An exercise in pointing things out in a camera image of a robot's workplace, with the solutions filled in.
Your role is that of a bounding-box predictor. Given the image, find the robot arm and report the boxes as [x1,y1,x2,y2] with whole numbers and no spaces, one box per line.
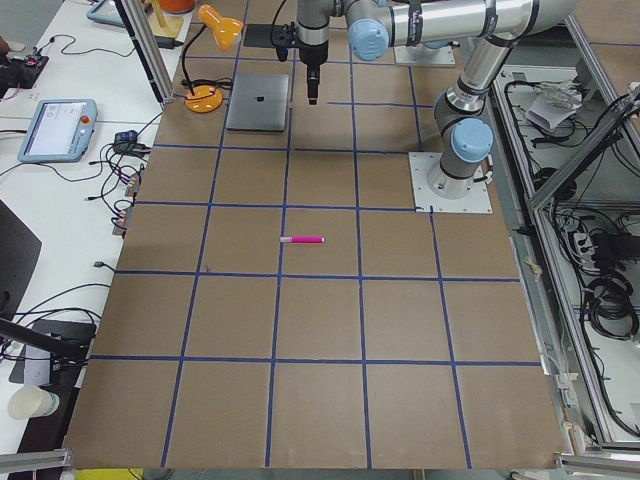
[294,0,576,200]

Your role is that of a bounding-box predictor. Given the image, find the silver laptop notebook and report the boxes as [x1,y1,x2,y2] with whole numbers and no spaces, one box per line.
[226,73,289,132]

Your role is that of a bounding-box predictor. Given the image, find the black mousepad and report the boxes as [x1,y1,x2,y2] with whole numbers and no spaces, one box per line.
[243,24,273,48]

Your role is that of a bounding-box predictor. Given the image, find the white paper cup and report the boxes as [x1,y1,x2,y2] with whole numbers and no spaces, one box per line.
[7,385,60,420]

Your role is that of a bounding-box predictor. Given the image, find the wooden stand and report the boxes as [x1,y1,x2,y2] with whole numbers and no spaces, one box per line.
[148,0,184,39]

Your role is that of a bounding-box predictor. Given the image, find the black power adapter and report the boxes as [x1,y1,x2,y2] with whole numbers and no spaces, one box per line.
[154,35,184,50]

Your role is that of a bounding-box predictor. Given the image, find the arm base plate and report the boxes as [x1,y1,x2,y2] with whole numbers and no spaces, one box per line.
[394,41,456,68]
[408,152,493,214]

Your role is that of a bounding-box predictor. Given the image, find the pink marker pen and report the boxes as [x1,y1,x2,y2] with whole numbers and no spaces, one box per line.
[279,236,325,244]

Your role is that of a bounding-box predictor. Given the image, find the blue teach pendant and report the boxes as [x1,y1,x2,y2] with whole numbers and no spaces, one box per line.
[17,99,98,164]
[86,0,124,28]

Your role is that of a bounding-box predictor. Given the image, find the black lamp power cable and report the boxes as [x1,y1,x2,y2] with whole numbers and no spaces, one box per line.
[179,77,236,106]

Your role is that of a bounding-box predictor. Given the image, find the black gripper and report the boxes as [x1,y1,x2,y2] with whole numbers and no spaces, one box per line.
[300,43,328,105]

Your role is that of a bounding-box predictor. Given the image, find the orange cylindrical container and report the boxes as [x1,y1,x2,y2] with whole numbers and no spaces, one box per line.
[159,0,196,14]

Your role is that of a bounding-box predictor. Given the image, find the orange desk lamp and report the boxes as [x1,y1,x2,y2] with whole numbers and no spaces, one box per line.
[180,3,244,114]

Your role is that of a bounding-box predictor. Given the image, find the aluminium frame post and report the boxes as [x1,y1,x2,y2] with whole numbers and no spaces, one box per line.
[115,0,174,105]

